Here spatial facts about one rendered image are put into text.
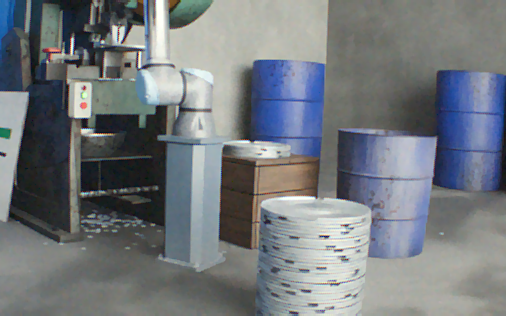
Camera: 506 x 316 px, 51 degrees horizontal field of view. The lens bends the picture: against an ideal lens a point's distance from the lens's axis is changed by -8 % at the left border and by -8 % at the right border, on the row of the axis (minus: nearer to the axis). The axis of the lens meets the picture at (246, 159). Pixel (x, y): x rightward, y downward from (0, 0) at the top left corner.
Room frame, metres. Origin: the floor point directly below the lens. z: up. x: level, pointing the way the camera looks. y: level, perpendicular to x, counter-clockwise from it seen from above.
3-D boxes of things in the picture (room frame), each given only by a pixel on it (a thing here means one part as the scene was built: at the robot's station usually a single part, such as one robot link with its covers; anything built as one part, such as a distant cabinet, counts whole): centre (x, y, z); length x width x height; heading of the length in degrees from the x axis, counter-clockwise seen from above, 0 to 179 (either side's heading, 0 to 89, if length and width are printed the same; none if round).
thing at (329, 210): (1.46, -0.19, 0.32); 0.29 x 0.29 x 0.01
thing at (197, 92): (1.98, 0.19, 0.62); 0.13 x 0.12 x 0.14; 120
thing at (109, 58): (2.42, 0.59, 0.72); 0.25 x 0.14 x 0.14; 46
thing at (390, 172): (2.30, -0.57, 0.24); 0.42 x 0.42 x 0.48
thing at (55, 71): (2.16, 0.77, 0.62); 0.10 x 0.06 x 0.20; 136
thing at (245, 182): (2.45, -0.04, 0.18); 0.40 x 0.38 x 0.35; 43
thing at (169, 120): (2.83, 0.63, 0.45); 0.92 x 0.12 x 0.90; 46
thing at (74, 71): (2.54, 0.72, 0.68); 0.45 x 0.30 x 0.06; 136
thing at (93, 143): (2.54, 0.72, 0.36); 0.34 x 0.34 x 0.10
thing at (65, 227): (2.45, 1.01, 0.45); 0.92 x 0.12 x 0.90; 46
